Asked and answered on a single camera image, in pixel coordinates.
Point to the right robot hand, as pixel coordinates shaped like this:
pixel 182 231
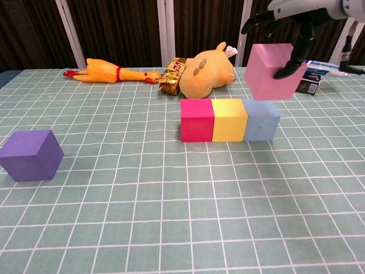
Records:
pixel 305 7

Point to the pink foam cube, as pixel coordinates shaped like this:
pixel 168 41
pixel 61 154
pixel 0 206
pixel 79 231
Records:
pixel 268 82

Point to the light blue foam cube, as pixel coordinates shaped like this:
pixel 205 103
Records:
pixel 259 128

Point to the yellow foam cube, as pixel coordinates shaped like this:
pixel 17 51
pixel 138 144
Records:
pixel 228 125

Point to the magenta foam cube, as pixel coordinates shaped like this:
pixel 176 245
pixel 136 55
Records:
pixel 196 125

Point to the white blue toothpaste tube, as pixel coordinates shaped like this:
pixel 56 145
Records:
pixel 322 66

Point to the small black carton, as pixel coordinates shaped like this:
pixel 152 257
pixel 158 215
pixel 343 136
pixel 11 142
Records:
pixel 309 85

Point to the yellow plush toy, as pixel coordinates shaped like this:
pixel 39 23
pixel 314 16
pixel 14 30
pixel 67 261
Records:
pixel 205 77

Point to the gold snack packet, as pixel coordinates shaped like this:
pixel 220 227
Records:
pixel 171 82

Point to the yellow rubber chicken toy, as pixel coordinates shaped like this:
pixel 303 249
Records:
pixel 99 71

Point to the green checked tablecloth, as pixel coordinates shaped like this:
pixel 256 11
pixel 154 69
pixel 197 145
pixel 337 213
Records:
pixel 171 199

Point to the blue table pad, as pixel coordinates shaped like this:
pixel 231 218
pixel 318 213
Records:
pixel 5 78

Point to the purple foam cube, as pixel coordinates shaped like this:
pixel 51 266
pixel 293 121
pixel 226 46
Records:
pixel 28 160

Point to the white partition frame post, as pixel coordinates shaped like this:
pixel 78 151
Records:
pixel 166 28
pixel 338 57
pixel 240 51
pixel 69 28

